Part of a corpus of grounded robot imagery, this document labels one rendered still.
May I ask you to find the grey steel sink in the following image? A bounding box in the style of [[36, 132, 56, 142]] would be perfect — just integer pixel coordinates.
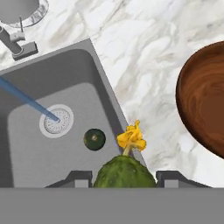
[[0, 38, 149, 188]]

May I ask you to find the grey metal bowl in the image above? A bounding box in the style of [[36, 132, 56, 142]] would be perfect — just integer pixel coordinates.
[[0, 0, 50, 29]]

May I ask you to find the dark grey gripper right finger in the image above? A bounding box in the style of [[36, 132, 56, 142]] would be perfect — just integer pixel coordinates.
[[156, 171, 212, 188]]

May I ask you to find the green cucumber with yellow flower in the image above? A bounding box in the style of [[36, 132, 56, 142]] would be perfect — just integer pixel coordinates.
[[93, 119, 158, 188]]

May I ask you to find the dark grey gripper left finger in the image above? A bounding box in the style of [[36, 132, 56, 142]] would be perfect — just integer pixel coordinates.
[[45, 170, 94, 188]]

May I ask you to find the grey sink faucet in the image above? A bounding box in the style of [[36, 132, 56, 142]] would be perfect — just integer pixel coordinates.
[[0, 16, 39, 61]]

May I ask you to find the brown wooden bowl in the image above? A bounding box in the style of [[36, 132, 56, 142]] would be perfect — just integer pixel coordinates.
[[175, 40, 224, 160]]

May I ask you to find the blue water stream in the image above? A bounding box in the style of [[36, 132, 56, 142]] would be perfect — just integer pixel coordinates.
[[0, 76, 61, 123]]

